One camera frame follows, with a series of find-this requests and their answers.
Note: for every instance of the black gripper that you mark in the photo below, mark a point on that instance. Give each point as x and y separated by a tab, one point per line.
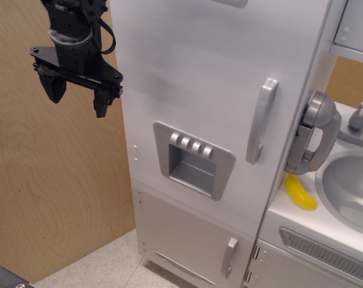
81	64

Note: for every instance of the white fridge door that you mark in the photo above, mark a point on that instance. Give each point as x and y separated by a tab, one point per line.
185	241
198	66

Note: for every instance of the silver door handle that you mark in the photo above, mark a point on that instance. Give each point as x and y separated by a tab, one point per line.
226	265
264	102

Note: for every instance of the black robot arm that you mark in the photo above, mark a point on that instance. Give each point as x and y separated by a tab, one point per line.
76	22

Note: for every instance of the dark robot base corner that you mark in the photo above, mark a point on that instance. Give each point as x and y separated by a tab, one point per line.
10	280

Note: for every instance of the white toy fridge cabinet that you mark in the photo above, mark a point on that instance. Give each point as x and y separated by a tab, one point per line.
212	90

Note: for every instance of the silver ice dispenser panel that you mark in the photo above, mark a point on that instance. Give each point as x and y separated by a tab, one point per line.
193	162

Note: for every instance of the upper brass door hinge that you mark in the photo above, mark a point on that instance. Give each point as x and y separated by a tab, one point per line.
256	252

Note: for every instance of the brass door hinge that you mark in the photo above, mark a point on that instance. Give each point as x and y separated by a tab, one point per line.
256	252
248	277

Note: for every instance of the yellow toy banana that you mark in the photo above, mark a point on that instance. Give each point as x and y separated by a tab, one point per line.
298	194

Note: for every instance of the lower brass door hinge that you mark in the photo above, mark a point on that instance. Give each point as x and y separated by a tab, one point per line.
248	277

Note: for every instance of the white toy oven door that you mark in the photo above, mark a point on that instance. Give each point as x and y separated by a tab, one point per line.
275	267

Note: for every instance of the white upper kitchen cabinet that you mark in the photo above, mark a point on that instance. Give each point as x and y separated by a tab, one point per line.
348	40

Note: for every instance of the grey toy faucet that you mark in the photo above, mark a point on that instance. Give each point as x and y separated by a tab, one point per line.
356	119

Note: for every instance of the silver toy sink bowl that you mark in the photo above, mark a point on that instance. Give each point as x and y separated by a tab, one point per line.
339	184

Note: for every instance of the grey toy wall phone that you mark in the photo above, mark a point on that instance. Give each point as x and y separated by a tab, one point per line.
315	136

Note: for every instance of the grey oven vent handle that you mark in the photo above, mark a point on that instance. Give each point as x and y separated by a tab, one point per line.
322	253

